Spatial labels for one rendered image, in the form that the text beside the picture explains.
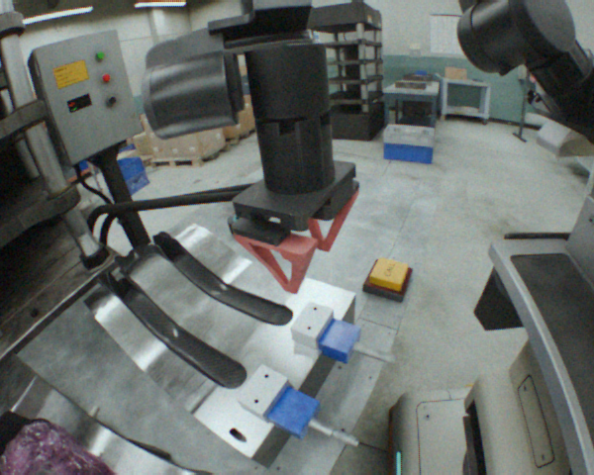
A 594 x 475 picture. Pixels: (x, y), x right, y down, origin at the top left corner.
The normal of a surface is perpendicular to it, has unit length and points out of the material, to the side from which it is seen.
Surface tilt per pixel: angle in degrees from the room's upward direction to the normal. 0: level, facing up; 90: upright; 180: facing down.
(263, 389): 0
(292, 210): 1
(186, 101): 96
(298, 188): 90
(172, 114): 108
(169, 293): 28
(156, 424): 0
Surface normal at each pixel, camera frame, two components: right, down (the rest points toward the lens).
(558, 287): -0.12, -0.81
